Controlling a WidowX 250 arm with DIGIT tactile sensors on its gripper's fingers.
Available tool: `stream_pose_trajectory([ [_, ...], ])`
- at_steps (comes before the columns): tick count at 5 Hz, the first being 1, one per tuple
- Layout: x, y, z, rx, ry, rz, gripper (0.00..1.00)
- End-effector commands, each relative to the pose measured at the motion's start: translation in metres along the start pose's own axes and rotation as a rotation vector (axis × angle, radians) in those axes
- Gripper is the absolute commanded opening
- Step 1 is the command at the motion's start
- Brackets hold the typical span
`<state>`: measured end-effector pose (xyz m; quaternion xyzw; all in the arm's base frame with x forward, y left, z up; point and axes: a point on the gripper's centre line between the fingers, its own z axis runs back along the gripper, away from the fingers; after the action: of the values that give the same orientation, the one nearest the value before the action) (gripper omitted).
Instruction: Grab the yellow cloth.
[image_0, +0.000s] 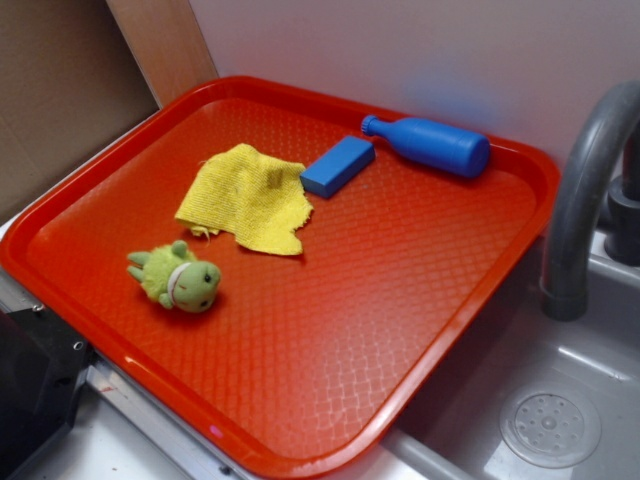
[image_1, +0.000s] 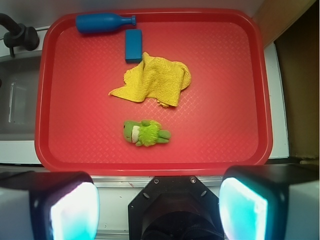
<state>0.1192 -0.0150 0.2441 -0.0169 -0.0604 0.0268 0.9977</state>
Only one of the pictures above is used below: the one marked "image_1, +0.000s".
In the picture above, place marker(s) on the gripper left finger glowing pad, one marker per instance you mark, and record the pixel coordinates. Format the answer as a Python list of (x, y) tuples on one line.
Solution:
[(48, 206)]

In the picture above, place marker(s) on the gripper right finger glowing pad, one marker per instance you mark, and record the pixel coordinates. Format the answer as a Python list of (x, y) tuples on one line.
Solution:
[(271, 202)]

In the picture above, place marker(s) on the yellow knitted cloth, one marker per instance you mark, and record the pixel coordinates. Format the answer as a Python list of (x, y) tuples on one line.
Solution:
[(154, 78)]

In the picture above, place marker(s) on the red plastic tray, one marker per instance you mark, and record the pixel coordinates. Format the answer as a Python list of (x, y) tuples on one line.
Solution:
[(223, 117)]

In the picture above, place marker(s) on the steel sink basin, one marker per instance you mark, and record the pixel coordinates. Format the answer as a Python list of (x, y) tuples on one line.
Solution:
[(19, 79)]

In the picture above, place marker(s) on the green plush frog toy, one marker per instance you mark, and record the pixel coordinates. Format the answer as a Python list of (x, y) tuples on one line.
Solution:
[(145, 133)]

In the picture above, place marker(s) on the dark metal faucet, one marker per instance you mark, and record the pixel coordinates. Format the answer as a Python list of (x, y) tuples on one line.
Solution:
[(18, 35)]

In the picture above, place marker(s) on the blue plastic bottle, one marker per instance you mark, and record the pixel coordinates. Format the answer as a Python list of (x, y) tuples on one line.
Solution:
[(102, 22)]

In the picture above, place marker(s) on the blue rectangular block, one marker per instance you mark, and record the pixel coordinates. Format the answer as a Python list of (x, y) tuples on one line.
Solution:
[(133, 46)]

